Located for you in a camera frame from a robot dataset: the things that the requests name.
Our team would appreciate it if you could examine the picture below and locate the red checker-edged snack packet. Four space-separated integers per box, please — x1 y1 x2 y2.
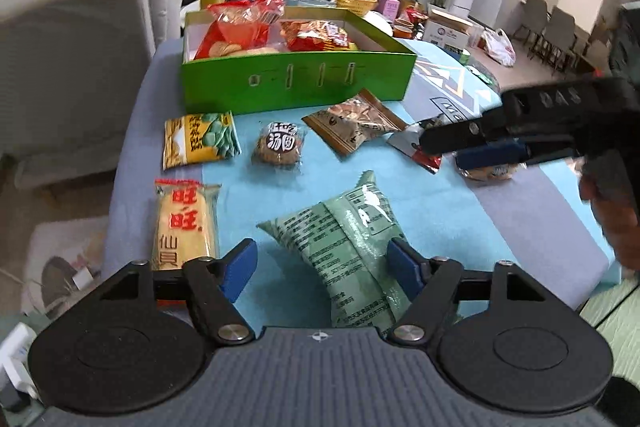
279 19 353 52

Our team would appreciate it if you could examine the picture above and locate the dark round cookie packet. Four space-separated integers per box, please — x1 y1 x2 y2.
251 121 307 168

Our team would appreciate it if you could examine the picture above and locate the yellow rice cracker packet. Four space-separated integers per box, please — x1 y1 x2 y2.
152 178 222 272

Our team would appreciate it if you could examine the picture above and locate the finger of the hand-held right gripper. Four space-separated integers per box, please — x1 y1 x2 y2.
419 113 509 156
455 137 581 171

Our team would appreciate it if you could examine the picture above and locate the tan cookie clear packet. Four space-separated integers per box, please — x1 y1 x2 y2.
459 162 527 184

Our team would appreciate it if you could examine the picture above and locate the grey dining chair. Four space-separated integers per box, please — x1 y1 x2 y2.
520 0 552 42
537 7 579 68

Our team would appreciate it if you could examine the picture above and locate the yellow plastic basket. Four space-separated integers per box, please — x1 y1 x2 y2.
332 0 379 16

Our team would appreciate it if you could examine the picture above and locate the cardboard carton blue white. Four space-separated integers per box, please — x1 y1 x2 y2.
424 9 473 51

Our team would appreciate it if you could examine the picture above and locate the white plastic bag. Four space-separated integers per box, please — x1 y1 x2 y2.
481 28 516 68

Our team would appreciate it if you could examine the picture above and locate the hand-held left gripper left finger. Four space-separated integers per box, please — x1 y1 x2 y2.
92 238 258 348

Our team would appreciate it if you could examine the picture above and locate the person's right hand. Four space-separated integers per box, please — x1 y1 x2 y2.
579 172 640 270

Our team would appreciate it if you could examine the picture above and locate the yellow green-bean snack packet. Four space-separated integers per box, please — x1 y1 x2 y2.
163 111 242 171

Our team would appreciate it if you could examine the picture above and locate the brown nut snack packet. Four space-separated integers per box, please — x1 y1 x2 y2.
302 88 409 158

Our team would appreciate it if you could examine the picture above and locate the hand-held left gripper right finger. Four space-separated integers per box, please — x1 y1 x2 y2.
386 237 556 349

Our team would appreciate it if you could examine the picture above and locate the red clear round-cracker packet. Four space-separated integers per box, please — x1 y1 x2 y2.
194 0 287 60

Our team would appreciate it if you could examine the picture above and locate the dark marble round table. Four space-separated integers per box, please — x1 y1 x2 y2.
464 56 501 91

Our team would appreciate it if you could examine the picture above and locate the green cardboard box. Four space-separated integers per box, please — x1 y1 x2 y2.
180 4 418 115

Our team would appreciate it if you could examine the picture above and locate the green ribbed mat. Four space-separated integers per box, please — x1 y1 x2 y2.
580 279 640 358

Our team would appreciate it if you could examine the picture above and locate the pale green snack bag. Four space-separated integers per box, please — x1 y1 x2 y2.
256 171 417 329

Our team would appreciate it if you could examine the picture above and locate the red white blue packet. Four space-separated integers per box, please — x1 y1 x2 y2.
386 118 444 175

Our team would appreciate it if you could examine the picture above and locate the grey sofa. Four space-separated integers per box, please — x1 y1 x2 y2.
0 0 186 190

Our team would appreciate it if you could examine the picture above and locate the white power adapter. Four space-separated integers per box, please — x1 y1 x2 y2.
0 324 40 400

